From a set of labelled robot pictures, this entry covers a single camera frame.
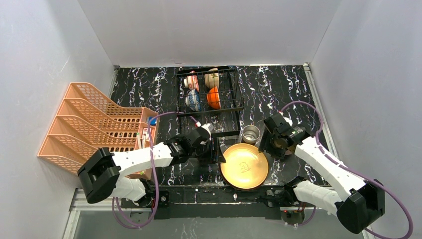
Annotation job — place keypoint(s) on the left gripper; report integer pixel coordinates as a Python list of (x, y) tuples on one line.
[(215, 150)]

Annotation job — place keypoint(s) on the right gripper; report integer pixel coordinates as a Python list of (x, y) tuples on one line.
[(272, 139)]

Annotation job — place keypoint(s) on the yellow plate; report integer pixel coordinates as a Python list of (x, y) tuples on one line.
[(245, 168)]

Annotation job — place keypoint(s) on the orange glossy bowl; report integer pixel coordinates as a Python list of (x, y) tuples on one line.
[(213, 98)]

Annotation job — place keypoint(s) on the black wire dish rack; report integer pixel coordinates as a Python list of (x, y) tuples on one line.
[(226, 121)]

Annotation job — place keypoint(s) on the blue floral bowl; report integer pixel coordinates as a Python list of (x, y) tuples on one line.
[(193, 101)]

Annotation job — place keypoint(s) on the orange patterned bowl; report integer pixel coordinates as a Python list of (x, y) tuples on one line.
[(191, 82)]

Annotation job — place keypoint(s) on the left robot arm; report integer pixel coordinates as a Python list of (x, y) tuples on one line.
[(106, 174)]

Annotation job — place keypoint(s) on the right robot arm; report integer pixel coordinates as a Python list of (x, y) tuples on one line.
[(356, 202)]

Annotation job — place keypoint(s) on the stainless steel cup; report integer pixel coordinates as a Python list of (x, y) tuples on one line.
[(250, 134)]

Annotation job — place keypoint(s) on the blue eraser block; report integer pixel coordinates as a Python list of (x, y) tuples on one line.
[(152, 121)]

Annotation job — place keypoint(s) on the orange file organizer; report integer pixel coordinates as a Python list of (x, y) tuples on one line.
[(86, 121)]

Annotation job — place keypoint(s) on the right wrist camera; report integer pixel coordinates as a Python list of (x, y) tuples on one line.
[(288, 120)]

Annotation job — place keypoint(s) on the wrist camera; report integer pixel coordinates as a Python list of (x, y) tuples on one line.
[(288, 120), (209, 127)]

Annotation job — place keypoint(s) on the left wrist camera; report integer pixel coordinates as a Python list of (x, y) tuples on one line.
[(209, 127)]

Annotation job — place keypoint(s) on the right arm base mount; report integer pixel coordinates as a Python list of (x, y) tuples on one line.
[(286, 197)]

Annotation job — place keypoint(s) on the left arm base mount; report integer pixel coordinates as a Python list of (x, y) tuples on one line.
[(148, 201)]

